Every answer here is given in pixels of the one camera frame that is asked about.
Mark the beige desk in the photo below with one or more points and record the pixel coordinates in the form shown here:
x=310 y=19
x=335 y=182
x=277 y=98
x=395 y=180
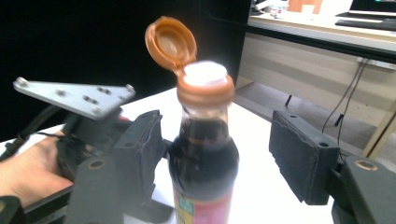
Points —
x=295 y=74

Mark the white table board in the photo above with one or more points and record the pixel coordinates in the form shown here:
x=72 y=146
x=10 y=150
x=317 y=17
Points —
x=264 y=186

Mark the blurry small bottles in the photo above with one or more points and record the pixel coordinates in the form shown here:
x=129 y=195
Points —
x=277 y=11

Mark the black curtain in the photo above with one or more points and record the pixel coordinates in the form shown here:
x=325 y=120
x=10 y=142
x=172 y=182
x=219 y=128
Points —
x=77 y=37

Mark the soy sauce bottle orange cap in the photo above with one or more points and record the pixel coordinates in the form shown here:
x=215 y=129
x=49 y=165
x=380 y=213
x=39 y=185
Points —
x=202 y=161

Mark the black laptop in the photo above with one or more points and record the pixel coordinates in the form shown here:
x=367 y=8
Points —
x=373 y=6

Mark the white wall socket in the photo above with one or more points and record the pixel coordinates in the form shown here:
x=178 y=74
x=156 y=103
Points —
x=376 y=63

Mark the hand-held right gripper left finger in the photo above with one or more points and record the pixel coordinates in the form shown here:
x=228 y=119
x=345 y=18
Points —
x=140 y=161

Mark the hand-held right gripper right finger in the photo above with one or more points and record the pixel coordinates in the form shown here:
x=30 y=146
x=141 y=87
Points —
x=302 y=161

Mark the black keyboard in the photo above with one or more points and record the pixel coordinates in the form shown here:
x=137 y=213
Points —
x=367 y=24

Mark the wooden post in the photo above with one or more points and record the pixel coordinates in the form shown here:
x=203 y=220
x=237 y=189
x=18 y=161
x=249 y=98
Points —
x=381 y=132

